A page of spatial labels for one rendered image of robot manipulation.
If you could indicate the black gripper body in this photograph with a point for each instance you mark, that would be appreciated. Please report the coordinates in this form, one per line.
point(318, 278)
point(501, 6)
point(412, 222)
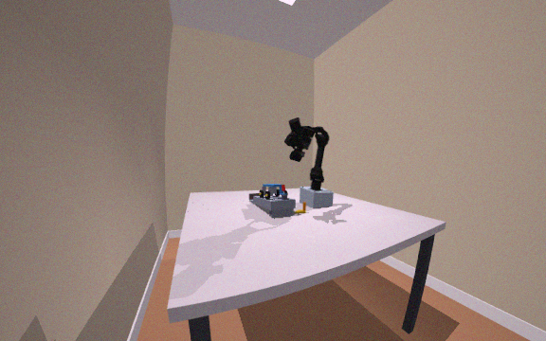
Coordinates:
point(299, 144)

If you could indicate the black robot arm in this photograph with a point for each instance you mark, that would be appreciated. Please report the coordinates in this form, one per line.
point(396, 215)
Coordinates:
point(322, 141)

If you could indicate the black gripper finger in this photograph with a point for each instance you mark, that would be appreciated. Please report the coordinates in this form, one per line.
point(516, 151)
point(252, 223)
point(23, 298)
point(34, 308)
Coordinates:
point(306, 141)
point(299, 153)

